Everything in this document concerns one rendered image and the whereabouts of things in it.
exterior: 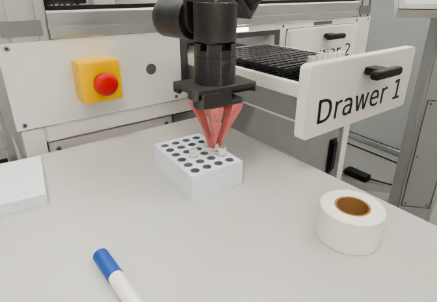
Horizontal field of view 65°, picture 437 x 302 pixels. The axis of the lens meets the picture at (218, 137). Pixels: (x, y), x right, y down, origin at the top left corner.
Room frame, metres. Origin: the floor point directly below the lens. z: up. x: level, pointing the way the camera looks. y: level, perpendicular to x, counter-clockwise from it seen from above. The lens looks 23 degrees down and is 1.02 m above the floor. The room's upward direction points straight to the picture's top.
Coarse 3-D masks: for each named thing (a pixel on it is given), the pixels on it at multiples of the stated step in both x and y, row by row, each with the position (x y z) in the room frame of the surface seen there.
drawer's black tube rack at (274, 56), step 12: (240, 48) 0.79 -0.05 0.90; (252, 48) 0.79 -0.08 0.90; (264, 48) 0.79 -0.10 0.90; (276, 48) 0.79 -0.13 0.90; (288, 48) 0.79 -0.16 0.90; (240, 60) 0.66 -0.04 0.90; (252, 60) 0.65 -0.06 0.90; (264, 60) 0.65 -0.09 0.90; (276, 60) 0.65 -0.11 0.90; (288, 60) 0.65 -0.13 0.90; (300, 60) 0.65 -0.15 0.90; (264, 72) 0.67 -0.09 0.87; (276, 72) 0.68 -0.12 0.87; (288, 72) 0.67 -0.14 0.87
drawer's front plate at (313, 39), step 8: (344, 24) 1.05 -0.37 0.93; (352, 24) 1.06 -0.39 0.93; (288, 32) 0.91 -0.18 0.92; (296, 32) 0.91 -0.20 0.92; (304, 32) 0.93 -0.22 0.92; (312, 32) 0.95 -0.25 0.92; (320, 32) 0.97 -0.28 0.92; (328, 32) 0.99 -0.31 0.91; (336, 32) 1.01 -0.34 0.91; (344, 32) 1.03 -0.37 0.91; (352, 32) 1.06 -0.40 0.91; (288, 40) 0.91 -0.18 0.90; (296, 40) 0.91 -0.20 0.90; (304, 40) 0.93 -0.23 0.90; (312, 40) 0.95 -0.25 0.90; (320, 40) 0.97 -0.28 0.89; (328, 40) 0.99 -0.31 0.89; (336, 40) 1.01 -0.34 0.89; (344, 40) 1.04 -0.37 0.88; (352, 40) 1.06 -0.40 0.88; (304, 48) 0.93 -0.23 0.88; (312, 48) 0.95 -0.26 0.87; (320, 48) 0.97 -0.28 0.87; (328, 48) 0.99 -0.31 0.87; (336, 48) 1.02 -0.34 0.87; (344, 48) 1.04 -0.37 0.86; (352, 48) 1.06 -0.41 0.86
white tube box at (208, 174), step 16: (160, 144) 0.49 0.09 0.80; (176, 144) 0.49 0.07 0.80; (192, 144) 0.50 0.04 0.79; (160, 160) 0.47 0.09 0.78; (176, 160) 0.44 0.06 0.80; (192, 160) 0.44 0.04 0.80; (208, 160) 0.44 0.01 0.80; (224, 160) 0.44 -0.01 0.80; (240, 160) 0.44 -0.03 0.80; (176, 176) 0.42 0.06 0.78; (192, 176) 0.39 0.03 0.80; (208, 176) 0.40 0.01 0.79; (224, 176) 0.42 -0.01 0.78; (240, 176) 0.43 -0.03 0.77; (192, 192) 0.39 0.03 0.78; (208, 192) 0.40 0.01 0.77
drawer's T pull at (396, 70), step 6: (372, 66) 0.53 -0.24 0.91; (378, 66) 0.53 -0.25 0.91; (396, 66) 0.53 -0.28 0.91; (366, 72) 0.53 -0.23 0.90; (372, 72) 0.50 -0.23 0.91; (378, 72) 0.49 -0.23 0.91; (384, 72) 0.50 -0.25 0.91; (390, 72) 0.51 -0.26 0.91; (396, 72) 0.52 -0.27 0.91; (372, 78) 0.50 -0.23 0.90; (378, 78) 0.49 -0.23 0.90; (384, 78) 0.50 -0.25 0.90
